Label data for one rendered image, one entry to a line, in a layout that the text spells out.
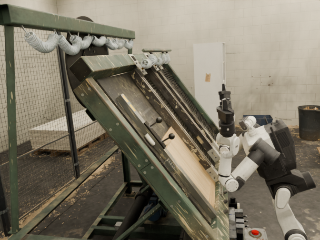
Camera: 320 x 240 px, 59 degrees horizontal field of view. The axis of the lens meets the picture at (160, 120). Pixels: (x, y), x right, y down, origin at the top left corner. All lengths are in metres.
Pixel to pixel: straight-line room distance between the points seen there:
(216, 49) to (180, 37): 1.78
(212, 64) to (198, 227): 4.60
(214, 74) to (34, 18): 4.50
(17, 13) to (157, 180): 1.16
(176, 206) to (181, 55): 6.13
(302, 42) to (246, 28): 1.26
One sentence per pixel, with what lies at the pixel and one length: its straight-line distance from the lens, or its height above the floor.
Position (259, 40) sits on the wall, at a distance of 7.26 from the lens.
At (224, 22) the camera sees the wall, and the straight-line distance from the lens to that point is 7.31.
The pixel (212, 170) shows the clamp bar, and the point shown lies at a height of 0.99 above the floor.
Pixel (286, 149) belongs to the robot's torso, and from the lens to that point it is 1.94.
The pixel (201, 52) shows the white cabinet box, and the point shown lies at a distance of 5.94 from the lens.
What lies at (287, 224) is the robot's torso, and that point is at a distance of 2.23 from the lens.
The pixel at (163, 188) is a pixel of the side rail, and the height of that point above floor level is 1.20.
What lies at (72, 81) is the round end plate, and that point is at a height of 1.74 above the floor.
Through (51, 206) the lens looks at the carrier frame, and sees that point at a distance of 2.49.
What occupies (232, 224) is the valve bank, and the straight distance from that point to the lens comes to 2.12.
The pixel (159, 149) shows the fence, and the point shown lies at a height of 1.34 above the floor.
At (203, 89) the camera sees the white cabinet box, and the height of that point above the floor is 1.12.
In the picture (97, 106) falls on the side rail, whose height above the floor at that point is 1.65.
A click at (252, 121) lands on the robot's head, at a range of 1.96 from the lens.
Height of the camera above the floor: 1.90
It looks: 13 degrees down
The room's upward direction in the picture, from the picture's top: 4 degrees counter-clockwise
